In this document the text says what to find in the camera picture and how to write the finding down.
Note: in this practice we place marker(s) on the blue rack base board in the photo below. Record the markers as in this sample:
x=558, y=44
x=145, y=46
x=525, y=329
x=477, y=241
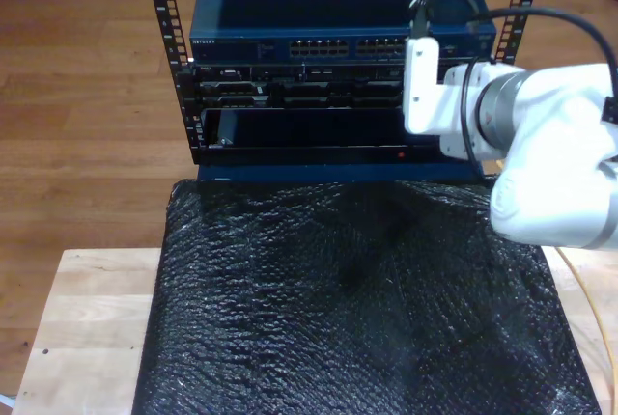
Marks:
x=289, y=173

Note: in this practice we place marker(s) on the black rack server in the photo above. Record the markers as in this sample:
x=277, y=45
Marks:
x=289, y=89

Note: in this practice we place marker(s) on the black bubble wrap mat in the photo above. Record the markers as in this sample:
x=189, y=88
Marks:
x=338, y=338

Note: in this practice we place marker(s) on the blue network switch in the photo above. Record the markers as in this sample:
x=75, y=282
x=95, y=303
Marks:
x=289, y=0

